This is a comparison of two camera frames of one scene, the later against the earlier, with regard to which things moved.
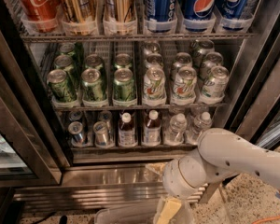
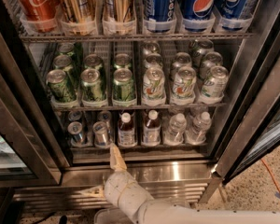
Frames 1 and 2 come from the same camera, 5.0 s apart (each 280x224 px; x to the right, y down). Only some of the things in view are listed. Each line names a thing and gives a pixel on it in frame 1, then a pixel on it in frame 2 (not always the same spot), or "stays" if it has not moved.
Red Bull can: [106, 116] stays
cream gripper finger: [170, 208] → [96, 191]
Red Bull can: [102, 133] stays
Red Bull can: [76, 128] stays
